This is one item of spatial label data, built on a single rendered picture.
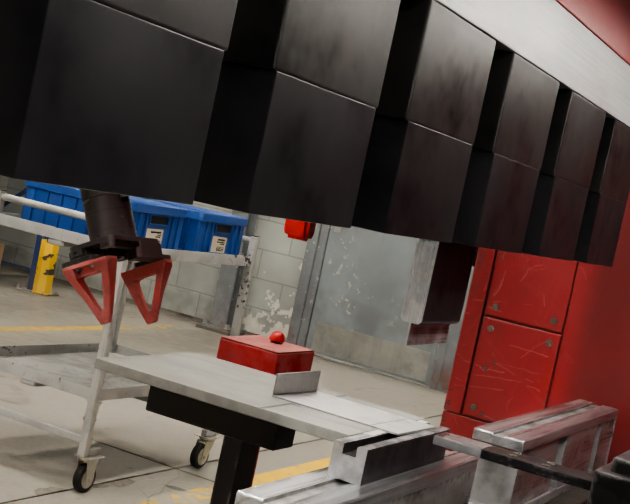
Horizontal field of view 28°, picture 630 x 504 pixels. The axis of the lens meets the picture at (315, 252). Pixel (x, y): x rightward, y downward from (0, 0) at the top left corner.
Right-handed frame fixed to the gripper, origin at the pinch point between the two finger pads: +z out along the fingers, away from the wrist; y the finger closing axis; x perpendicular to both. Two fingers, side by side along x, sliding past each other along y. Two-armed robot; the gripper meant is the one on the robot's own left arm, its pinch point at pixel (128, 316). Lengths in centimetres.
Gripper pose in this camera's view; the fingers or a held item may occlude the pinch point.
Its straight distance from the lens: 153.0
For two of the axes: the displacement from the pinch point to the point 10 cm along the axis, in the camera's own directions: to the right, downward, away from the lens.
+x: -8.7, 2.6, 4.2
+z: 2.1, 9.7, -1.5
